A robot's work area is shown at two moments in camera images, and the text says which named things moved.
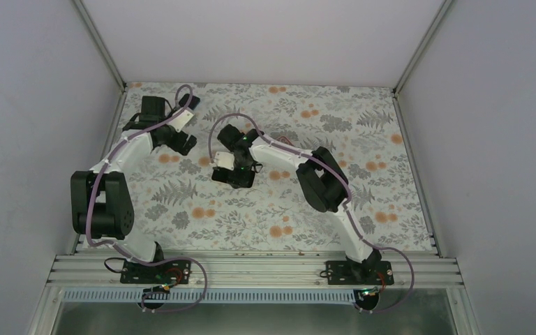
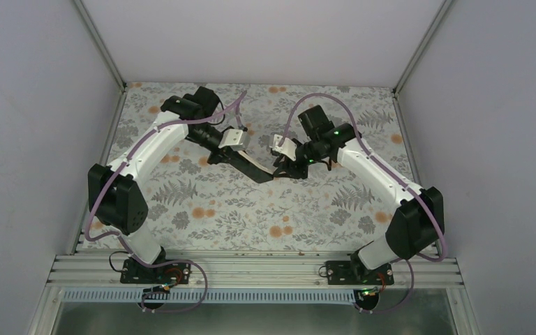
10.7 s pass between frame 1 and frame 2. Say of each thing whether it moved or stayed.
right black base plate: stayed
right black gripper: moved
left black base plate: stayed
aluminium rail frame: stayed
